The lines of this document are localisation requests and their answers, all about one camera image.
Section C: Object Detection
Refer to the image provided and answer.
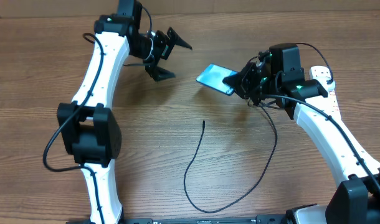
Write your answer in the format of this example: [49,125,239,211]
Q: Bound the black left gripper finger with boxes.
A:
[145,65,175,82]
[167,27,192,50]

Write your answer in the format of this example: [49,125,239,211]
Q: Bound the blue Galaxy smartphone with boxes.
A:
[196,64,237,96]

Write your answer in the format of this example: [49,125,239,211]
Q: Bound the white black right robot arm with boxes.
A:
[223,43,380,223]

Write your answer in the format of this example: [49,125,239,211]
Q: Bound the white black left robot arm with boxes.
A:
[51,0,191,223]

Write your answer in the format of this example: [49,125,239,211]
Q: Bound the white charger plug adapter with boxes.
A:
[313,76,336,92]

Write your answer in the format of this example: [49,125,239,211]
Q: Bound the white power strip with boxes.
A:
[309,65,341,119]

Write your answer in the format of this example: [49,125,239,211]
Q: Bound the black charger cable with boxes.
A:
[183,42,336,214]

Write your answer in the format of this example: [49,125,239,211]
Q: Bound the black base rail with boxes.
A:
[65,213,290,224]

